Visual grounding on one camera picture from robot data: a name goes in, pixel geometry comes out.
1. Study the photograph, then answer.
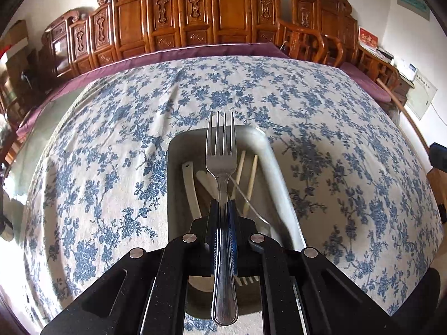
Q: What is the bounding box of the silver metal fork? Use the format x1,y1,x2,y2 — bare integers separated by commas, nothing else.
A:
205,113,239,326

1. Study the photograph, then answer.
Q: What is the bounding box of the light bamboo chopstick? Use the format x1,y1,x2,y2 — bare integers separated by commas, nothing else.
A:
231,150,246,200
242,155,258,217

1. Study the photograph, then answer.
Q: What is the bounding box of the dark brown wooden chopstick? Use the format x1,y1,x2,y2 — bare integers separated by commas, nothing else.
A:
376,78,430,154

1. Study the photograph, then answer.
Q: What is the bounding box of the blue floral tablecloth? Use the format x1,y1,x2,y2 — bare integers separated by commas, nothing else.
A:
22,56,443,328

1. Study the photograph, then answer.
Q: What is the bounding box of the grey metal tray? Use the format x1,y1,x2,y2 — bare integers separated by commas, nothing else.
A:
167,125,308,320

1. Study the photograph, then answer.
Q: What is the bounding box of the red sign card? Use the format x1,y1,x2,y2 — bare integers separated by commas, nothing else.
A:
358,27,378,51

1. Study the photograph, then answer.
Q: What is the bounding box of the cream spoon in tray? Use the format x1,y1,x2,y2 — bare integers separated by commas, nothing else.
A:
196,170,218,200

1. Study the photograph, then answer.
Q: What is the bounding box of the carved wooden chair right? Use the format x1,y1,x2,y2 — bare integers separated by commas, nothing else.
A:
291,0,400,90

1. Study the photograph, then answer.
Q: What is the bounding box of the carved wooden bench back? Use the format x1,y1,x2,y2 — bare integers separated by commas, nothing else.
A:
38,0,281,84

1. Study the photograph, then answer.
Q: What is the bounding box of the white wall poster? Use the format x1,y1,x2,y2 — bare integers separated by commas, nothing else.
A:
406,70,437,120

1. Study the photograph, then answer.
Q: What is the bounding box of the cream spoon thin handle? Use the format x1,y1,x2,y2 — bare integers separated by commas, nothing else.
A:
182,161,201,220

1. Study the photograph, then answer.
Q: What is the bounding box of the green wall sign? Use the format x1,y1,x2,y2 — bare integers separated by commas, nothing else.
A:
397,0,430,20

